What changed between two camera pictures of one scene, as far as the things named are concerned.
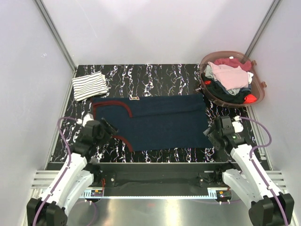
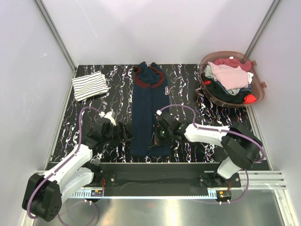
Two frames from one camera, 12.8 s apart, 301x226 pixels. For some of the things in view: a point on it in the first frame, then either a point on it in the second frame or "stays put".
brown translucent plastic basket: x=257 y=87 stays put
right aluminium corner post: x=273 y=8 stays put
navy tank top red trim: x=156 y=122 -> x=150 y=95
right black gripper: x=211 y=136 -> x=154 y=141
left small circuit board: x=97 y=193 stays put
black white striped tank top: x=89 y=85 stays put
